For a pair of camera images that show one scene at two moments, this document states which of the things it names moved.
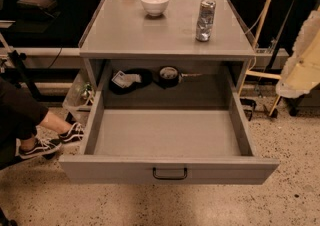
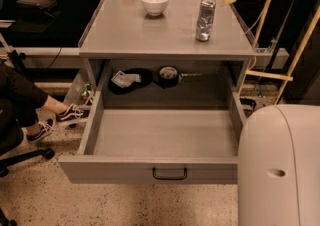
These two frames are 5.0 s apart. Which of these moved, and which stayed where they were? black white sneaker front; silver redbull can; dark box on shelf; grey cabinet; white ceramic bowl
Moved: black white sneaker front
Stayed: white ceramic bowl; dark box on shelf; grey cabinet; silver redbull can
